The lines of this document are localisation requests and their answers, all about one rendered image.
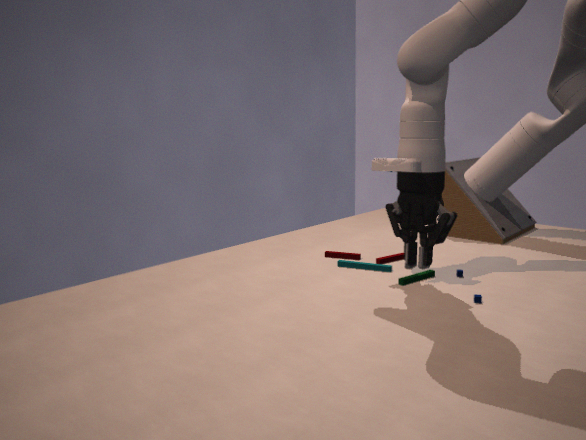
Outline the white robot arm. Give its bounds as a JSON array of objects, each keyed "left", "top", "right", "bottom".
[{"left": 372, "top": 0, "right": 586, "bottom": 202}]

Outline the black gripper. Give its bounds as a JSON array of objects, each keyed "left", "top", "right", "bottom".
[{"left": 386, "top": 171, "right": 457, "bottom": 269}]

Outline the turquoise rod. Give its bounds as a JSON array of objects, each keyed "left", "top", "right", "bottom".
[{"left": 337, "top": 260, "right": 392, "bottom": 272}]

